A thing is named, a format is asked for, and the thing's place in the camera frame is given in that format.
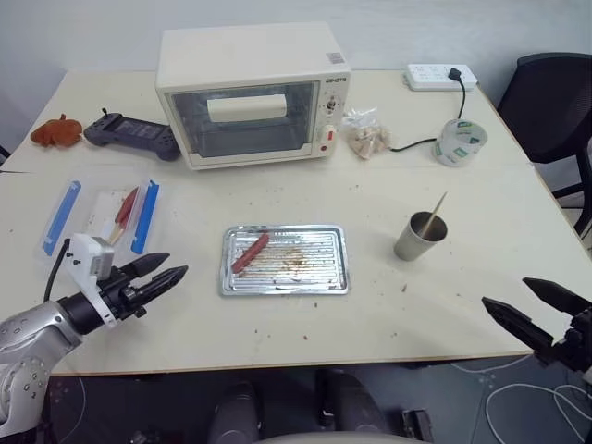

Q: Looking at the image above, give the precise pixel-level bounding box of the clear plastic container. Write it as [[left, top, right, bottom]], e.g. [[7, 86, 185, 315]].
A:
[[32, 177, 163, 263]]

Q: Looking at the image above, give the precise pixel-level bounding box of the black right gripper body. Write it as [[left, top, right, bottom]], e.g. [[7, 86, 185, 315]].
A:
[[531, 306, 592, 372]]

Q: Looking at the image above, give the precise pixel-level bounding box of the red sausage on stick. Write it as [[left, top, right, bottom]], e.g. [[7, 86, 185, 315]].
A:
[[107, 185, 141, 244]]

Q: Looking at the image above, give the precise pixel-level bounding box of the silver ribbed baking tray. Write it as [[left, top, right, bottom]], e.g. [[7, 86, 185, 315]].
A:
[[217, 224, 352, 298]]

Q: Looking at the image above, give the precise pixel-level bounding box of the cream toaster oven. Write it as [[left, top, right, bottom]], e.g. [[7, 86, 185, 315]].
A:
[[154, 28, 353, 173]]

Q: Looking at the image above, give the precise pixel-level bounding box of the white floor cable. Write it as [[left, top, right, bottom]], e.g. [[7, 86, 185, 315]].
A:
[[484, 380, 592, 444]]

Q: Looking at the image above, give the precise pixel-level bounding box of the dark rounded shape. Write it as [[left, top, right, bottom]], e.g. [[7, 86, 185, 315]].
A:
[[206, 379, 261, 444], [316, 368, 389, 436]]

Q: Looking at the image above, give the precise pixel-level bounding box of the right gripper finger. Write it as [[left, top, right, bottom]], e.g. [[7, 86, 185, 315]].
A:
[[522, 277, 592, 316], [481, 296, 555, 356]]

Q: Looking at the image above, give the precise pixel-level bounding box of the white power strip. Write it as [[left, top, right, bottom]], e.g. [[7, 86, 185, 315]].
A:
[[401, 62, 480, 93]]

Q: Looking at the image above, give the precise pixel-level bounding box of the clear bag of snacks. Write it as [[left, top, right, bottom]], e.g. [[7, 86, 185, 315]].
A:
[[340, 106, 394, 161]]

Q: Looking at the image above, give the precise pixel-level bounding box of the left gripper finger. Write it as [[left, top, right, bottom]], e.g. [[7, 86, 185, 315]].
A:
[[123, 252, 172, 281], [136, 265, 191, 305]]

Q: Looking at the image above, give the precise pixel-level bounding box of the black mesh office chair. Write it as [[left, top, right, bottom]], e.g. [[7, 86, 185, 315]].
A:
[[496, 51, 592, 252]]

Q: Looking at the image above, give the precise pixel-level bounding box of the thin stick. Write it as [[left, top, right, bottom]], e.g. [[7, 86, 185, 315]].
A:
[[422, 191, 450, 242]]

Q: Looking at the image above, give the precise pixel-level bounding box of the orange-brown fried chicken toy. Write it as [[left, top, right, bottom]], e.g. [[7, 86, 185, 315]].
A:
[[30, 113, 84, 149]]

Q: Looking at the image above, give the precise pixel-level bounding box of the dark grey handheld controller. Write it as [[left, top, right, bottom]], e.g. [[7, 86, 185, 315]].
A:
[[82, 107, 181, 163]]

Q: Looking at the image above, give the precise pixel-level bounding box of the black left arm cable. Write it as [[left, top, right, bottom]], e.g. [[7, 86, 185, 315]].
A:
[[43, 237, 73, 304]]

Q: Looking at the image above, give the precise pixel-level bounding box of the black plug with cable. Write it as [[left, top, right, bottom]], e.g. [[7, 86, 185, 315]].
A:
[[387, 67, 469, 154]]

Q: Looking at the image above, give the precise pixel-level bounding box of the steel cup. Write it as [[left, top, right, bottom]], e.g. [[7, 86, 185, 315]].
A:
[[393, 211, 450, 263]]

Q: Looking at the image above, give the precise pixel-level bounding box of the clear tape roll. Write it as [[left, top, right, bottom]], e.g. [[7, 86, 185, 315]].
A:
[[431, 117, 489, 168]]

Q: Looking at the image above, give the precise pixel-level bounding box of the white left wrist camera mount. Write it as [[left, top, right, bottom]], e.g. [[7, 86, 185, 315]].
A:
[[59, 232, 117, 329]]

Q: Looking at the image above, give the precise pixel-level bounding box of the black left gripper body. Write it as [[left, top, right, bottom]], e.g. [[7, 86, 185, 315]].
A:
[[94, 266, 149, 322]]

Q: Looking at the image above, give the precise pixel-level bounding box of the blue container clip strip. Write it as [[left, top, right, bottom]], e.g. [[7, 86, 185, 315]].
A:
[[42, 179, 83, 258], [129, 179, 161, 255]]

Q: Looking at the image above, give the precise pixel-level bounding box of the black floor device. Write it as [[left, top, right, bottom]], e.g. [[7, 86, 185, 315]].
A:
[[400, 407, 435, 441]]

